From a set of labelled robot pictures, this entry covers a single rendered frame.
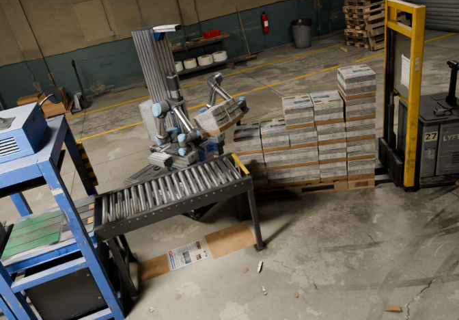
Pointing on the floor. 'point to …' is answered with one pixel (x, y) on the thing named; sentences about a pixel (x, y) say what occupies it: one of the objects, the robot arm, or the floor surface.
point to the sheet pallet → (49, 109)
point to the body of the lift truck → (433, 140)
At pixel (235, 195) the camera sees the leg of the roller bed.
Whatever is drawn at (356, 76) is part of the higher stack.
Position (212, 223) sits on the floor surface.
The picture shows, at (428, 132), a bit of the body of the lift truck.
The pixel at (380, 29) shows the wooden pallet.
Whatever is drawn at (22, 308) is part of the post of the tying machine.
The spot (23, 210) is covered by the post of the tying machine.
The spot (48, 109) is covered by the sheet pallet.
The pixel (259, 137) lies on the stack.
